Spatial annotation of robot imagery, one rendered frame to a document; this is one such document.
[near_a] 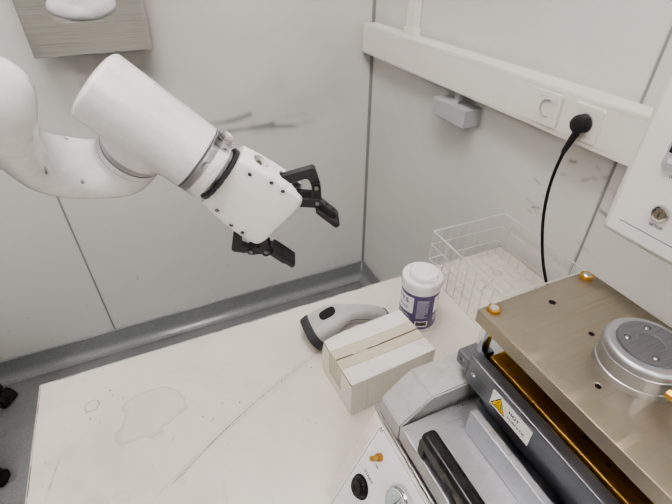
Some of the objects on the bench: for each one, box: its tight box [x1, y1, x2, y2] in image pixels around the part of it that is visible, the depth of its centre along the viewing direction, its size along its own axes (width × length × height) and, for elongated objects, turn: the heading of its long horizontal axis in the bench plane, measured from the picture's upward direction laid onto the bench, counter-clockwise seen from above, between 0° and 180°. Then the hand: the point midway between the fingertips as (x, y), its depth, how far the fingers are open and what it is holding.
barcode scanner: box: [300, 304, 389, 350], centre depth 94 cm, size 20×8×8 cm, turn 114°
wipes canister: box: [399, 262, 444, 333], centre depth 95 cm, size 9×9×15 cm
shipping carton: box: [322, 310, 435, 416], centre depth 84 cm, size 19×13×9 cm
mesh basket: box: [428, 213, 585, 330], centre depth 104 cm, size 22×26×13 cm
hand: (310, 237), depth 61 cm, fingers open, 8 cm apart
